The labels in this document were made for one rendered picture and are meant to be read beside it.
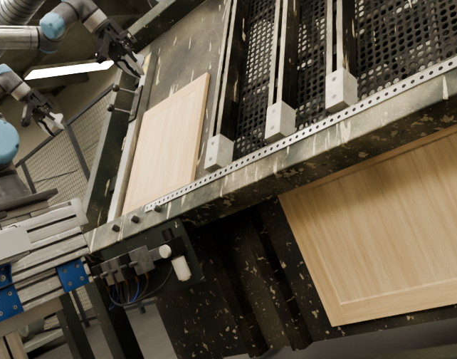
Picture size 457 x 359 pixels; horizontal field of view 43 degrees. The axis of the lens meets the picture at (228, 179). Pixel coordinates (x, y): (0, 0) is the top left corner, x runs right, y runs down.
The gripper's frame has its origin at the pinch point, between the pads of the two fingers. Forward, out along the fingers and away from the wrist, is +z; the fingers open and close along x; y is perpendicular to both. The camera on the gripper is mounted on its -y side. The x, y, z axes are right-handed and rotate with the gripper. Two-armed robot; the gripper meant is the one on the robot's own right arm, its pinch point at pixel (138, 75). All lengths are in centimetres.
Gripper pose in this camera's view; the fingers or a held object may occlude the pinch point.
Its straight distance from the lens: 204.2
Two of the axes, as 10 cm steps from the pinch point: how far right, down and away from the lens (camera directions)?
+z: 6.5, 7.0, 2.9
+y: 4.1, -6.4, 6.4
